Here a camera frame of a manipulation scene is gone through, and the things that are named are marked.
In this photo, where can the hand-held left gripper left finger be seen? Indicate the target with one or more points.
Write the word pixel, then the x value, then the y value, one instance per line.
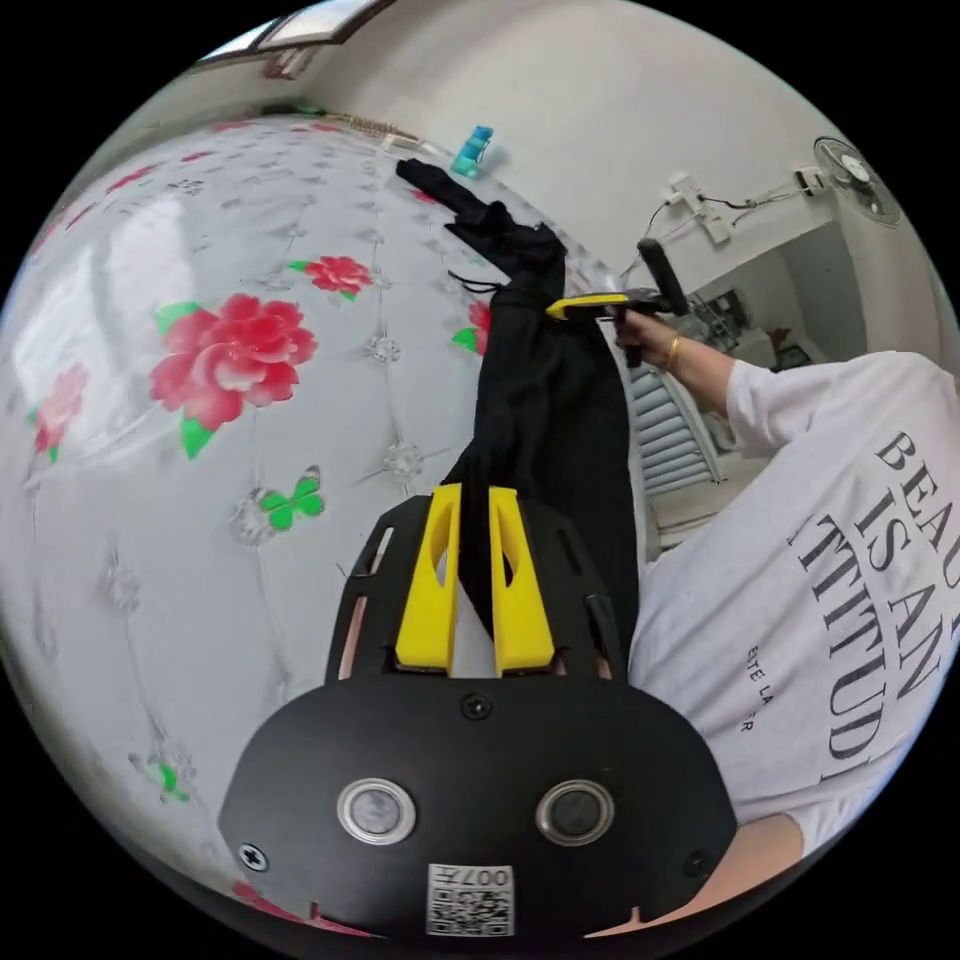
pixel 429 600

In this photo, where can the person's right hand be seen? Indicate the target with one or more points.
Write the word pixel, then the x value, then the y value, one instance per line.
pixel 651 336

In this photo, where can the bed with floral sheet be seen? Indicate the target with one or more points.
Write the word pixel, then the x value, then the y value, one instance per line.
pixel 225 525

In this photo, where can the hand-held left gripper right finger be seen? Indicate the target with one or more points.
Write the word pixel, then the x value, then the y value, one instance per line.
pixel 521 607

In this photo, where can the white louvered door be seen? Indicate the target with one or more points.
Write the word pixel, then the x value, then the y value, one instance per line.
pixel 671 442

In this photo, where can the person's body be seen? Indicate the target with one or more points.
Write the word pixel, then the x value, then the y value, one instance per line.
pixel 787 562

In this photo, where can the teal plastic bottle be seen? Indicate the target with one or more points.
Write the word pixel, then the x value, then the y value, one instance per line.
pixel 471 152

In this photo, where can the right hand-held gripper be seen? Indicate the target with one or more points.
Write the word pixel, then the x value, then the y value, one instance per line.
pixel 646 297

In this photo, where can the person's right forearm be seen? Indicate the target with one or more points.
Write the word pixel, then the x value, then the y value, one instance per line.
pixel 701 371

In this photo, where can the white power strip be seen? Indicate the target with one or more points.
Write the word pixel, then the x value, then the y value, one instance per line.
pixel 699 206

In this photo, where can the white wall fan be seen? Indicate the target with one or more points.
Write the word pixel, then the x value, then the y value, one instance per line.
pixel 859 180

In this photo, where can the person's left forearm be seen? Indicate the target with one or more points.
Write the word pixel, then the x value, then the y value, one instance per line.
pixel 772 847

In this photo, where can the black pants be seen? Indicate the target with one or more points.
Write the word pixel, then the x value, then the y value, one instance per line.
pixel 555 390

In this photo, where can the window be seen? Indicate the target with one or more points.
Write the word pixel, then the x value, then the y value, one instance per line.
pixel 300 34

